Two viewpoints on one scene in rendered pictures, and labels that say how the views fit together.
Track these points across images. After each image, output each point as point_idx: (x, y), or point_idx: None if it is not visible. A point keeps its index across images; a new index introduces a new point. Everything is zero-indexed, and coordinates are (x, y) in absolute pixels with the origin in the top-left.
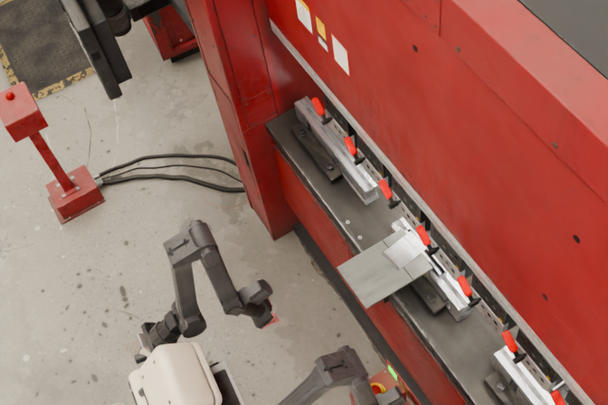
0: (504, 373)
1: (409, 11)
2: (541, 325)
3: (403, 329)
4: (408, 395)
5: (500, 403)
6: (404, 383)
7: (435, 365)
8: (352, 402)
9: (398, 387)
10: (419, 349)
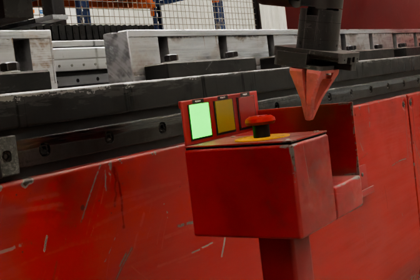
0: (150, 55)
1: None
2: None
3: (54, 240)
4: (235, 129)
5: (197, 72)
6: (220, 95)
7: (144, 162)
8: (303, 203)
9: (225, 138)
10: (105, 209)
